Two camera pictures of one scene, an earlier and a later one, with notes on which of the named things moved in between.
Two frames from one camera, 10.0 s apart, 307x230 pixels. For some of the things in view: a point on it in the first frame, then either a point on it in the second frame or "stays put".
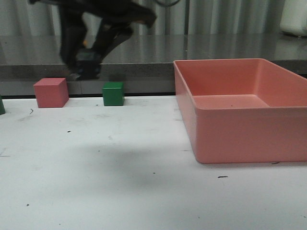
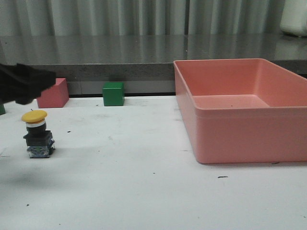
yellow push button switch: [87, 65] -> [39, 141]
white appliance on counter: [294, 17] stays put
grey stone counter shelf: [144, 63] stays put
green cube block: [113, 94] stays put
